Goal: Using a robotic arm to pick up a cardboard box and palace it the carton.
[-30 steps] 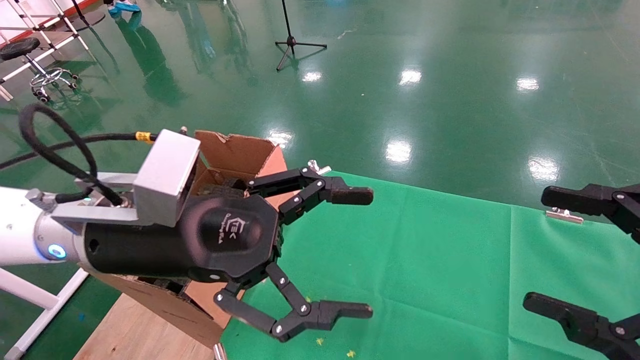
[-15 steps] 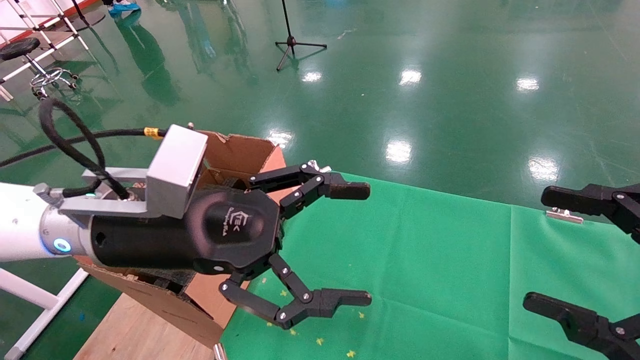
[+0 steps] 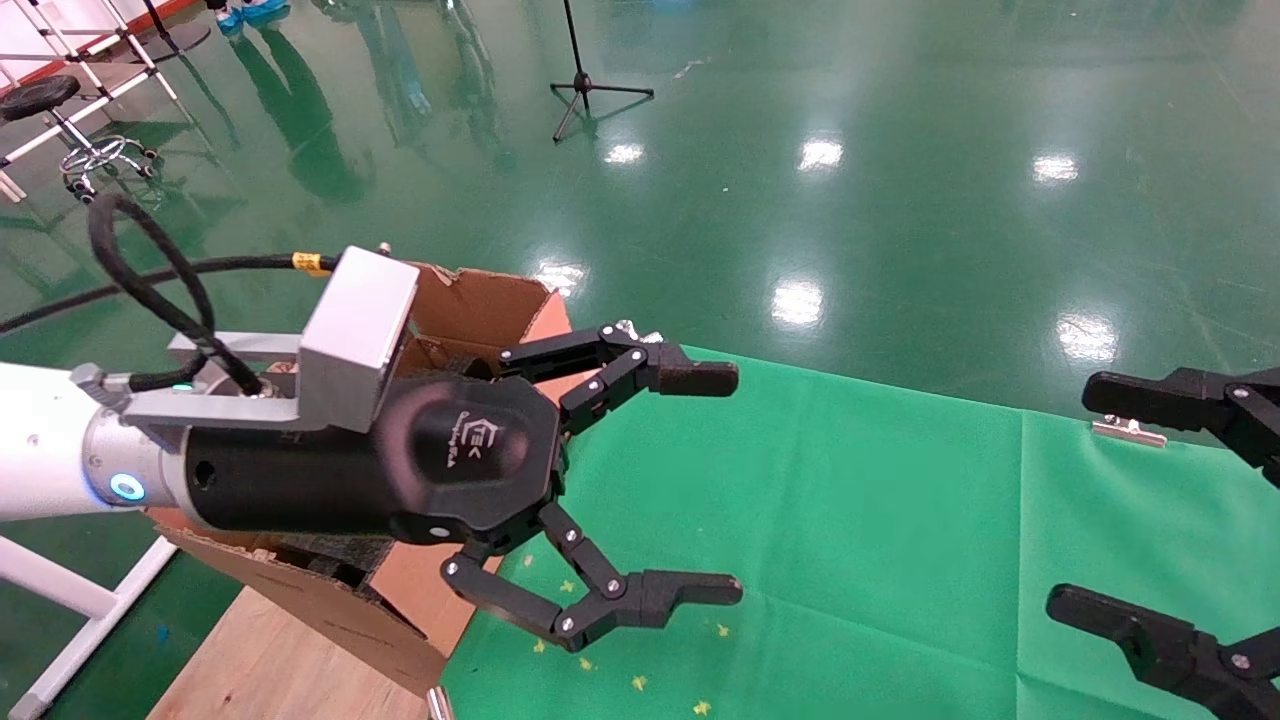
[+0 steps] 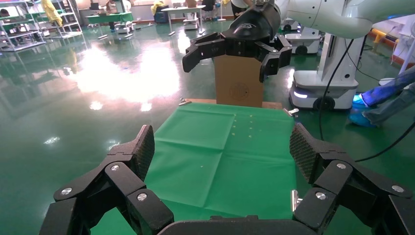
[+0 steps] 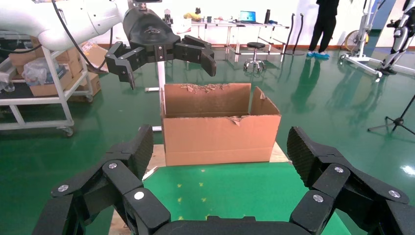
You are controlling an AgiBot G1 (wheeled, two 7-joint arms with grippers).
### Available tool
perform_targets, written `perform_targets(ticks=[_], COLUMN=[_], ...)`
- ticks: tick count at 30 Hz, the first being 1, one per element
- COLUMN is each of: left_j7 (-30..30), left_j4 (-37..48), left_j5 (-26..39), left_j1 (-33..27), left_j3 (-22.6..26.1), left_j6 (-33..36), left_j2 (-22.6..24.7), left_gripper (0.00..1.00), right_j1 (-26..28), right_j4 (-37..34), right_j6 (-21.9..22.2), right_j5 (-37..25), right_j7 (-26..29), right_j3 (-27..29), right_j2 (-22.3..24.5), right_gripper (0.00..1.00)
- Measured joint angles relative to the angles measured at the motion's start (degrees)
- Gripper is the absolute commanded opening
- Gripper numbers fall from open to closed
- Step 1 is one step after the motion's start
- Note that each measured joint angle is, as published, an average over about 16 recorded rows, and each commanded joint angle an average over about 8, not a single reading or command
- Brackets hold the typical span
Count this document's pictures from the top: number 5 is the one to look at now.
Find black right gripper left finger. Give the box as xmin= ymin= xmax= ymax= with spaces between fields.
xmin=31 ymin=124 xmax=171 ymax=235

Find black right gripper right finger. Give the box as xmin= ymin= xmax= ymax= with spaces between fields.
xmin=287 ymin=126 xmax=415 ymax=235

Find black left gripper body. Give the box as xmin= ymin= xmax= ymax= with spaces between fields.
xmin=122 ymin=7 xmax=181 ymax=62

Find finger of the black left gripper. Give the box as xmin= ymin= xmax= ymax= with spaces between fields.
xmin=105 ymin=41 xmax=146 ymax=91
xmin=173 ymin=35 xmax=217 ymax=77

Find flat cardboard sheet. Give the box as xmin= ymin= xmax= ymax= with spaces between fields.
xmin=81 ymin=41 xmax=111 ymax=73

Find cardboard box on floor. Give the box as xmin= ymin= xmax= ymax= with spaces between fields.
xmin=69 ymin=71 xmax=102 ymax=103

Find stacked cardboard boxes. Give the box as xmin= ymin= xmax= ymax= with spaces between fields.
xmin=8 ymin=35 xmax=84 ymax=78

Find cardboard box on cart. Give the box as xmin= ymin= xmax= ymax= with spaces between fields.
xmin=29 ymin=69 xmax=74 ymax=97

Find large open cardboard carton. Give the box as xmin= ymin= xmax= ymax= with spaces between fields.
xmin=160 ymin=83 xmax=282 ymax=166

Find white background table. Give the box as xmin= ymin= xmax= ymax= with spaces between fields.
xmin=191 ymin=20 xmax=291 ymax=63

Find black round stool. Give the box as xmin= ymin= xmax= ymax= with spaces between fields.
xmin=244 ymin=42 xmax=267 ymax=72

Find open laptop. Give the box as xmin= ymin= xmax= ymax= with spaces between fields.
xmin=240 ymin=10 xmax=264 ymax=24

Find green table cloth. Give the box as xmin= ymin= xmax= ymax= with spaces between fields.
xmin=142 ymin=162 xmax=352 ymax=235

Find clear plastic bag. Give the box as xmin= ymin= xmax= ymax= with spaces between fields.
xmin=21 ymin=56 xmax=61 ymax=86

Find black tripod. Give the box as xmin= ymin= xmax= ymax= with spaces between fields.
xmin=368 ymin=95 xmax=415 ymax=136

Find white metal cart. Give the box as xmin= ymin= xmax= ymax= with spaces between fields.
xmin=0 ymin=30 xmax=94 ymax=137

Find person in black clothes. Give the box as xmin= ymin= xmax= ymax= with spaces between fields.
xmin=306 ymin=0 xmax=341 ymax=60

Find yellow wheel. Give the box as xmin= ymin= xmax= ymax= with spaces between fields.
xmin=344 ymin=29 xmax=370 ymax=52

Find white equipment stand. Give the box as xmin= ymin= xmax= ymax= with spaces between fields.
xmin=340 ymin=0 xmax=415 ymax=78

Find black and silver robot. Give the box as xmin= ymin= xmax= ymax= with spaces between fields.
xmin=379 ymin=0 xmax=415 ymax=75

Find white metal table frame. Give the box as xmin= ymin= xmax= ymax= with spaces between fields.
xmin=145 ymin=61 xmax=167 ymax=132

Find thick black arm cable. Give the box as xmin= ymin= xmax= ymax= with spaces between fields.
xmin=50 ymin=0 xmax=113 ymax=73

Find black curved hose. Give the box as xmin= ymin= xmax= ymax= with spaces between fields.
xmin=293 ymin=13 xmax=306 ymax=56
xmin=283 ymin=13 xmax=297 ymax=56

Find thin black cable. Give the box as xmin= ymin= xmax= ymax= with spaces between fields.
xmin=0 ymin=44 xmax=44 ymax=54

